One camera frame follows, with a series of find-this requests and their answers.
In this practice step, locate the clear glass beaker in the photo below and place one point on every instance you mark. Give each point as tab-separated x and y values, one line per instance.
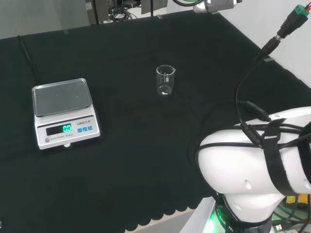
165	80

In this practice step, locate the black bench cloth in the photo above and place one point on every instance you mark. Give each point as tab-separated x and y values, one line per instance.
136	150

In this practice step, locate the white electronic balance steel pan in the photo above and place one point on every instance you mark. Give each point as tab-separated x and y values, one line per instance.
63	114

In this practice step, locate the black tripod pole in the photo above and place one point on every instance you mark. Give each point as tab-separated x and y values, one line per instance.
96	12

